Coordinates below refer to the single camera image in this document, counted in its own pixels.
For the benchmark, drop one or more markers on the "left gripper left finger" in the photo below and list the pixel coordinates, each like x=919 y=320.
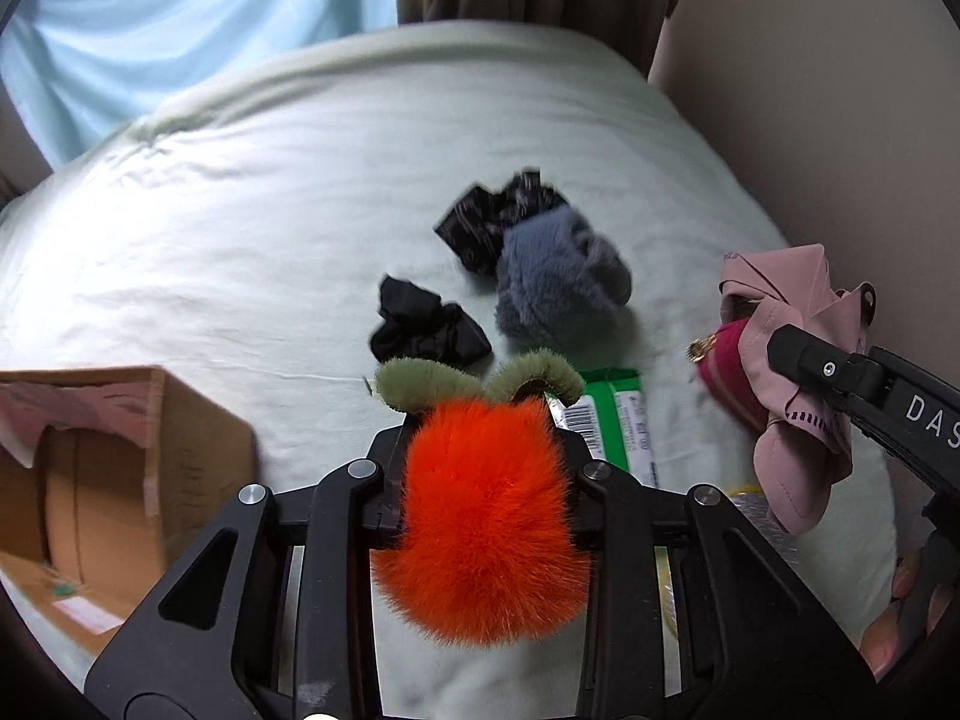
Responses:
x=268 y=613

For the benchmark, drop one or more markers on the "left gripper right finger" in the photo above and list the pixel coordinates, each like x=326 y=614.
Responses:
x=692 y=613

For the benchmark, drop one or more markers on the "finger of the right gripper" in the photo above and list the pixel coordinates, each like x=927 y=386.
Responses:
x=815 y=366

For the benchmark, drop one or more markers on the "round glitter pad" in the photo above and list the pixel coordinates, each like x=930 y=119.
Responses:
x=753 y=504

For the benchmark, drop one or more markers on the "magenta zip pouch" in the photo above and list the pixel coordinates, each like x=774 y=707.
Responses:
x=718 y=363

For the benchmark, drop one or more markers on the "orange fluffy pompom toy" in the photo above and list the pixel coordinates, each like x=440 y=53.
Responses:
x=486 y=554

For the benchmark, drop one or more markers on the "green tissue packet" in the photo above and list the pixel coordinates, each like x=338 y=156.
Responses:
x=611 y=417

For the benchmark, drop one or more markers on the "grey fluffy scrunchie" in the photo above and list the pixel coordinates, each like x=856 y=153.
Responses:
x=559 y=283

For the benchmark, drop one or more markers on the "small black scrunchie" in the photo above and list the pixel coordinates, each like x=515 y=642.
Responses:
x=418 y=324

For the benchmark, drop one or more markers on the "right hand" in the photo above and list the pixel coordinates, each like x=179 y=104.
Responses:
x=882 y=642

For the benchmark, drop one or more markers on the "cardboard box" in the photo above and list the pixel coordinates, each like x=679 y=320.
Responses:
x=107 y=475

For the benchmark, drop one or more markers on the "pale green bed sheet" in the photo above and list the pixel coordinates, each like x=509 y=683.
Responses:
x=237 y=236

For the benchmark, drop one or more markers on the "light blue hanging sheet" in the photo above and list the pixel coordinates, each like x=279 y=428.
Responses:
x=76 y=70

